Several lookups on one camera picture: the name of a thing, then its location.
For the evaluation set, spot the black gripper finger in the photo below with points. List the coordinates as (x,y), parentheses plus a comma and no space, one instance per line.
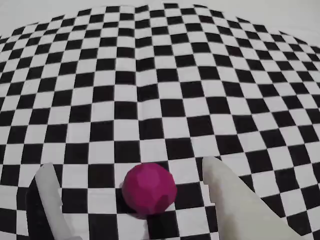
(50,200)

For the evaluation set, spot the pink faceted ball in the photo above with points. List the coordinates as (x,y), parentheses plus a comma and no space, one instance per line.
(150,190)

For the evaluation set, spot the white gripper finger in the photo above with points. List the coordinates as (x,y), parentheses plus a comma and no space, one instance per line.
(237,212)

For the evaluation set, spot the checkerboard printed white sheet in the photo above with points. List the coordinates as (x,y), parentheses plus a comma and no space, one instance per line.
(160,87)

